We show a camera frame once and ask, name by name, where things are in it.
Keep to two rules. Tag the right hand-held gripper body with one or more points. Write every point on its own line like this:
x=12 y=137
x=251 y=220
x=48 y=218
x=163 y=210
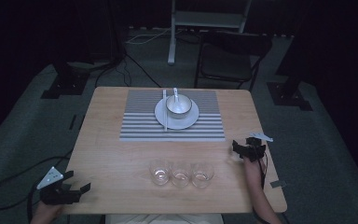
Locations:
x=254 y=149

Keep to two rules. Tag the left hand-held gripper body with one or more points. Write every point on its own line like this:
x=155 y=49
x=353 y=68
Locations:
x=57 y=194

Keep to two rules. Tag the person's right hand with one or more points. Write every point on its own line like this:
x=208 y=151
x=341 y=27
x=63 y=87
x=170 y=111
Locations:
x=252 y=171

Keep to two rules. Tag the person's left hand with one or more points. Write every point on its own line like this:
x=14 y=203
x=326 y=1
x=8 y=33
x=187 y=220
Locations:
x=45 y=213

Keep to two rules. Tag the grey tape strip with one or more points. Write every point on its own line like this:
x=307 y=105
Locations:
x=278 y=184

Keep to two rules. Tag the clear drinking glass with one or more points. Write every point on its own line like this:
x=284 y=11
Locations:
x=202 y=177
x=160 y=174
x=181 y=176

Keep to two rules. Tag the black stand base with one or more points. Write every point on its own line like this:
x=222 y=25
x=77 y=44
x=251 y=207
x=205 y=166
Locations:
x=289 y=96
x=65 y=84

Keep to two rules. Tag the white round plate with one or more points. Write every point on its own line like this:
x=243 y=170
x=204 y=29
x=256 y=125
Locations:
x=180 y=123

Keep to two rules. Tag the white bowl with dark rim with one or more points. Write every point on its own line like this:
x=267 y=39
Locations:
x=179 y=107

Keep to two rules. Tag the white ceramic spoon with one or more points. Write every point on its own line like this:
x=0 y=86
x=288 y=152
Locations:
x=176 y=93

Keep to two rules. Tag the black folding chair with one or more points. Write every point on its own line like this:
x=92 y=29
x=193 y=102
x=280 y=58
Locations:
x=227 y=62

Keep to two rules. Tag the grey striped placemat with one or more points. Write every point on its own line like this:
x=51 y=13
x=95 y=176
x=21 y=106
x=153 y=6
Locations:
x=140 y=124

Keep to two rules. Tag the person's light clothing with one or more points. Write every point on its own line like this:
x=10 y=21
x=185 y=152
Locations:
x=164 y=219

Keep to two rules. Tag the white metal stand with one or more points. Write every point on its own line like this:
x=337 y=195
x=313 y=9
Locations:
x=205 y=18

